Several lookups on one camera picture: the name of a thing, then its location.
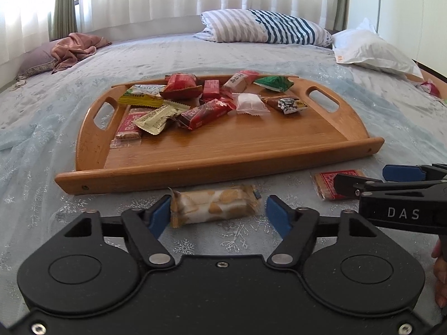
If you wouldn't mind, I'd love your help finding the red foil snack bar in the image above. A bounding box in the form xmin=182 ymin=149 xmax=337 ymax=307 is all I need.
xmin=201 ymin=80 xmax=220 ymax=101

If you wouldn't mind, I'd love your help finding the person right hand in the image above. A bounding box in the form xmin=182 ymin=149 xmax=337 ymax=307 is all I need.
xmin=431 ymin=240 xmax=447 ymax=308

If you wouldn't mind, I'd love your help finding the white plastic bag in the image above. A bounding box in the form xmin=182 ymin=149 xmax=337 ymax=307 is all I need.
xmin=333 ymin=17 xmax=423 ymax=80

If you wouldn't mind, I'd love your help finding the red white small snack packet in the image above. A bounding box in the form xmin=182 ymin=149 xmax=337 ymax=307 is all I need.
xmin=222 ymin=70 xmax=259 ymax=93

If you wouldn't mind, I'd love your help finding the gold snack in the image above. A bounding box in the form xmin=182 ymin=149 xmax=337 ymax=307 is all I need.
xmin=133 ymin=101 xmax=190 ymax=135

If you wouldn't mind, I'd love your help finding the red clear biscuit pack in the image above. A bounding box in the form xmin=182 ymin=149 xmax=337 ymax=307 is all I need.
xmin=312 ymin=169 xmax=364 ymax=200

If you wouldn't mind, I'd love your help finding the pink crumpled blanket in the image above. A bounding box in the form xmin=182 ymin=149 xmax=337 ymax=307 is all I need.
xmin=51 ymin=33 xmax=111 ymax=73

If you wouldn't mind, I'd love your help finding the light blue lace bedspread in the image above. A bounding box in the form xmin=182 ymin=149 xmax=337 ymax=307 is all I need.
xmin=1 ymin=35 xmax=446 ymax=326

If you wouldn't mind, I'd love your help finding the white pink pastry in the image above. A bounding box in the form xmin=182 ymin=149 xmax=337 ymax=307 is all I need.
xmin=233 ymin=93 xmax=270 ymax=116

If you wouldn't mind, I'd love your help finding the beige cookie sandwich pack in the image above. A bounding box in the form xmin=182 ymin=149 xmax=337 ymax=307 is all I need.
xmin=170 ymin=185 xmax=261 ymax=228

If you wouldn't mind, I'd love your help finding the red item by bedside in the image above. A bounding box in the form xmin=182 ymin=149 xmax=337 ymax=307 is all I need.
xmin=419 ymin=80 xmax=441 ymax=98

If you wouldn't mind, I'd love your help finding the green snack packet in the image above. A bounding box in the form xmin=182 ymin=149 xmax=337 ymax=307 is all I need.
xmin=254 ymin=76 xmax=294 ymax=92

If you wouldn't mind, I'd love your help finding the red pillow snack bag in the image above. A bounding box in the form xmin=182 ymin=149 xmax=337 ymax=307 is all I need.
xmin=161 ymin=73 xmax=203 ymax=100

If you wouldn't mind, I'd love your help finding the green drape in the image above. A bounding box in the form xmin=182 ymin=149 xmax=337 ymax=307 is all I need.
xmin=50 ymin=0 xmax=77 ymax=40

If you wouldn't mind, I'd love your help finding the yellow Americ cracker pack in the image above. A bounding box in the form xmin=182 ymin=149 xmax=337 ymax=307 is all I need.
xmin=117 ymin=85 xmax=166 ymax=108

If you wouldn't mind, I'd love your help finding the wooden serving tray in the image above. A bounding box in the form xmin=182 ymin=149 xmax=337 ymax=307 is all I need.
xmin=54 ymin=76 xmax=384 ymax=195

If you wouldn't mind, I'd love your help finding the purple pillow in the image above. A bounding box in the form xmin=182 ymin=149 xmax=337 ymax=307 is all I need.
xmin=16 ymin=40 xmax=59 ymax=80

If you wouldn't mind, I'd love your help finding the small trinket on bed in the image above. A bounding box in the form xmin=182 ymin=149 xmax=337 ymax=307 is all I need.
xmin=11 ymin=80 xmax=27 ymax=90

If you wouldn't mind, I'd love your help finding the striped pillow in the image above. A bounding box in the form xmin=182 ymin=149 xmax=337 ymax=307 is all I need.
xmin=194 ymin=9 xmax=333 ymax=48

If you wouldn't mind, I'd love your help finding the brown almond snack pack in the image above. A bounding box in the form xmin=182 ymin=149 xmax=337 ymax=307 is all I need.
xmin=262 ymin=95 xmax=308 ymax=115

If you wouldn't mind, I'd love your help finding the long red chocolate wafer bar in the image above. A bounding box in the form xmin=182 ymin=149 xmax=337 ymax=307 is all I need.
xmin=175 ymin=98 xmax=236 ymax=131

